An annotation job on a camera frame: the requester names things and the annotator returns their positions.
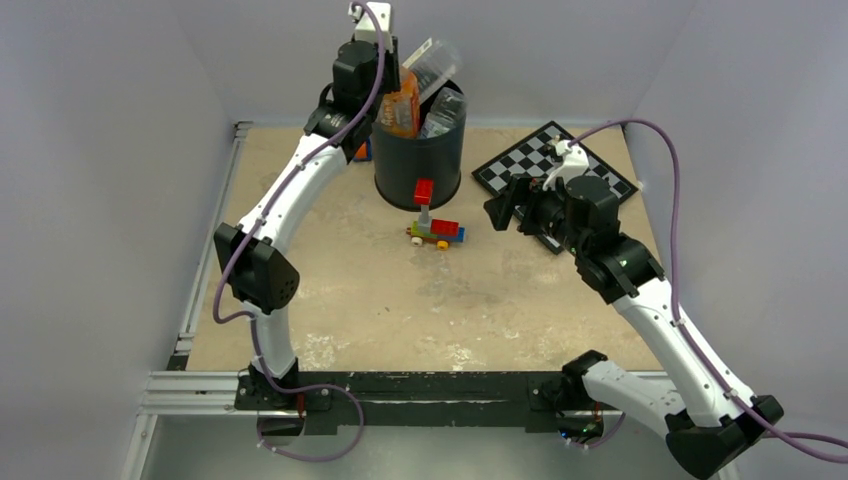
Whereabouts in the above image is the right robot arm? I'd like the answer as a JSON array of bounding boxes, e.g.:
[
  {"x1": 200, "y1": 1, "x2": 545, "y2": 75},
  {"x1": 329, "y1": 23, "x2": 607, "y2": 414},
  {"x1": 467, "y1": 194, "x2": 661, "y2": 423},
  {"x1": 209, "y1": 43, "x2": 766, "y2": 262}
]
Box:
[{"x1": 504, "y1": 175, "x2": 784, "y2": 479}]

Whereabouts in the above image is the black round bin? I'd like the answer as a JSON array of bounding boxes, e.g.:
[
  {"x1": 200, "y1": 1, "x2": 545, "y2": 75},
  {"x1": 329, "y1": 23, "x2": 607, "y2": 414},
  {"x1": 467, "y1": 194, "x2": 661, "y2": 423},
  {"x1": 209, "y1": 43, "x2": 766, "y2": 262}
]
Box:
[{"x1": 370, "y1": 113, "x2": 467, "y2": 211}]

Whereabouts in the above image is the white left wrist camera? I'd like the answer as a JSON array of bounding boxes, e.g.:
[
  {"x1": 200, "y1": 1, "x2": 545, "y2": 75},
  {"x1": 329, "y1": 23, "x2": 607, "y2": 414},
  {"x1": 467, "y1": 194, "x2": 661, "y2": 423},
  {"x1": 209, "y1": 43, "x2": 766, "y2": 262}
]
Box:
[{"x1": 348, "y1": 1, "x2": 393, "y2": 46}]

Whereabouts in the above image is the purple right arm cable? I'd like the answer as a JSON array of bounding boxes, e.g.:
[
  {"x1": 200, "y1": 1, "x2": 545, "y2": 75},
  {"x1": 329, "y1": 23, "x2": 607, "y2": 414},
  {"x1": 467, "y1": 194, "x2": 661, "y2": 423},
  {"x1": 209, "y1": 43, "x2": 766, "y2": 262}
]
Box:
[{"x1": 563, "y1": 119, "x2": 848, "y2": 465}]

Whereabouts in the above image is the aluminium frame rail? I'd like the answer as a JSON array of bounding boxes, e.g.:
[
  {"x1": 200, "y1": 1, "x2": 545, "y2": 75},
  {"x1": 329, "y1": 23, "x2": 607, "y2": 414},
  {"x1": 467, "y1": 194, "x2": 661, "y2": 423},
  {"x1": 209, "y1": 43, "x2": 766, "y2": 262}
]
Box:
[{"x1": 119, "y1": 121, "x2": 737, "y2": 480}]

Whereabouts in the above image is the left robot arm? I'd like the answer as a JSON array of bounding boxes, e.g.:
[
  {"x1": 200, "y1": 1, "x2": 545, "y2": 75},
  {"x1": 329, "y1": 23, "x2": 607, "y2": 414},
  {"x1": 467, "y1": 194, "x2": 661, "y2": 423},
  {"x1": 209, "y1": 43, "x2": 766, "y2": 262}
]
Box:
[{"x1": 212, "y1": 34, "x2": 400, "y2": 409}]

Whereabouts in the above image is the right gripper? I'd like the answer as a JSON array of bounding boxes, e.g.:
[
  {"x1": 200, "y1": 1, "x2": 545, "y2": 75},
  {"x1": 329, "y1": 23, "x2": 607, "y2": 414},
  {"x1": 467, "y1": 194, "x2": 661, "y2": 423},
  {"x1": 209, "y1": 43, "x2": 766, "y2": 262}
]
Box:
[{"x1": 484, "y1": 173, "x2": 587, "y2": 257}]

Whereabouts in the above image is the orange juice bottle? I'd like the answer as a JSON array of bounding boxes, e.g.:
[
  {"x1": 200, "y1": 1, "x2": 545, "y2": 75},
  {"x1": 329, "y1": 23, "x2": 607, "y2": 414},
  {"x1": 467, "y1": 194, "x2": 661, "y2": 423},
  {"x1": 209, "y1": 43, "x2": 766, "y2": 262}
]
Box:
[{"x1": 378, "y1": 67, "x2": 420, "y2": 138}]

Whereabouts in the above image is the large clear plastic bottle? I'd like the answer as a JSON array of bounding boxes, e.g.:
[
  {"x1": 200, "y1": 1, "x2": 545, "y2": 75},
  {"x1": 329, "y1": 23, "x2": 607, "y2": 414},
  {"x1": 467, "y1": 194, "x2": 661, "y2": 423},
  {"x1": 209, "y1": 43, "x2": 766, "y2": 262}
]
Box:
[{"x1": 402, "y1": 37, "x2": 464, "y2": 103}]

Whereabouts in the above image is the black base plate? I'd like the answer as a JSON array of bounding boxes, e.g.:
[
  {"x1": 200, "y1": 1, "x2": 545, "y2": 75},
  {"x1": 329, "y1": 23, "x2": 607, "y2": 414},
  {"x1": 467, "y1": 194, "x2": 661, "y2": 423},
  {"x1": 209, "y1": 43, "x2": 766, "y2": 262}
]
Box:
[{"x1": 234, "y1": 370, "x2": 605, "y2": 441}]

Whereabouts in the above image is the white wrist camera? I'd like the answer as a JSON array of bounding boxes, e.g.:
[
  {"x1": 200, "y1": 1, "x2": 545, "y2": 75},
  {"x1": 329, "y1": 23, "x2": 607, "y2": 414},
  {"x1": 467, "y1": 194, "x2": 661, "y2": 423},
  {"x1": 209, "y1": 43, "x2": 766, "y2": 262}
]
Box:
[
  {"x1": 542, "y1": 136, "x2": 589, "y2": 191},
  {"x1": 348, "y1": 1, "x2": 393, "y2": 46}
]

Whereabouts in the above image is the small bottle with green label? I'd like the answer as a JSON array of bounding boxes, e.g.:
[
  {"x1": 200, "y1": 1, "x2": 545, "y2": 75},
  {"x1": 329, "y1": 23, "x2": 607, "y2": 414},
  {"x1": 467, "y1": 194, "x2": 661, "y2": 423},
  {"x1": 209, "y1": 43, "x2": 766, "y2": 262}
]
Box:
[{"x1": 418, "y1": 87, "x2": 467, "y2": 139}]

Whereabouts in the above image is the black and white chessboard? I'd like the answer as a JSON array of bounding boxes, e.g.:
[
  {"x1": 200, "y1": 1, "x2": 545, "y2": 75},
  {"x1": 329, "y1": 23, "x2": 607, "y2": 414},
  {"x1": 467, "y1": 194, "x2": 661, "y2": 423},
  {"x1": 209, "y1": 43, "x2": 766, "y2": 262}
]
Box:
[{"x1": 470, "y1": 119, "x2": 641, "y2": 256}]

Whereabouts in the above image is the toy block car with red top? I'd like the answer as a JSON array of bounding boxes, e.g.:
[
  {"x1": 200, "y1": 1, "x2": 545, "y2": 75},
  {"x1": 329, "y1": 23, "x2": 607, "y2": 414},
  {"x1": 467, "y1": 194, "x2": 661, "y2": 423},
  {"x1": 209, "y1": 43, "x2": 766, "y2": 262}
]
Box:
[{"x1": 406, "y1": 178, "x2": 466, "y2": 251}]

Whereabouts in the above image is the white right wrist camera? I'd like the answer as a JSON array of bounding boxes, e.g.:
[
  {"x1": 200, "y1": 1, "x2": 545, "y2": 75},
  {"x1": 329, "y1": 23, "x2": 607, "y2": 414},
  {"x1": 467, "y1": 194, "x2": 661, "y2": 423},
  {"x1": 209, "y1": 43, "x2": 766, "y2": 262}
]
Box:
[{"x1": 542, "y1": 136, "x2": 589, "y2": 191}]

